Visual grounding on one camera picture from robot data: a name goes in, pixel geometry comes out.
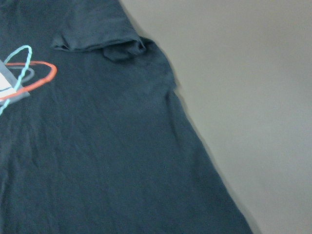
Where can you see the dark navy printed t-shirt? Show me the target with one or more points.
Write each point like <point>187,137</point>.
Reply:
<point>105,147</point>

